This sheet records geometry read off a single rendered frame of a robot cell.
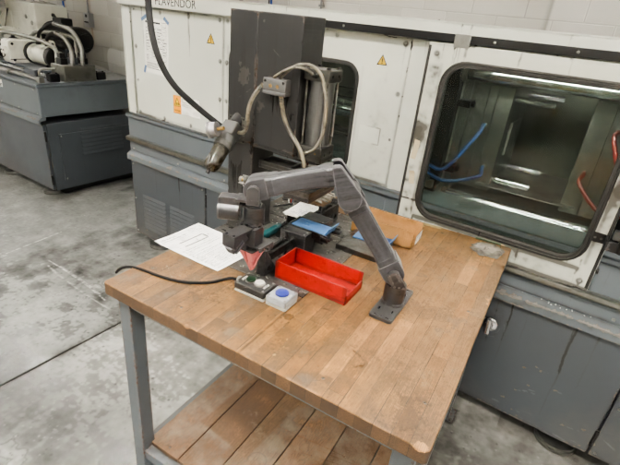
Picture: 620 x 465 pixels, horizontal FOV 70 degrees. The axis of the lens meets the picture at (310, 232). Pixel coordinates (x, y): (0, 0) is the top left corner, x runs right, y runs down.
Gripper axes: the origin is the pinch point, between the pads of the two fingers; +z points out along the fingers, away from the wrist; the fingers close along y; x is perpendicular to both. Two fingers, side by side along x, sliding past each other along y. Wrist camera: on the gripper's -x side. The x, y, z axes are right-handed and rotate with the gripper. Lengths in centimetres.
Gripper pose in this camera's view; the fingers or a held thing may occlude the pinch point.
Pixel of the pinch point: (252, 267)
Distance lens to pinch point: 130.7
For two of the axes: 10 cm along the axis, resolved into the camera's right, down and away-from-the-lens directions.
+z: -1.0, 9.0, 4.3
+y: 8.4, 3.1, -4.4
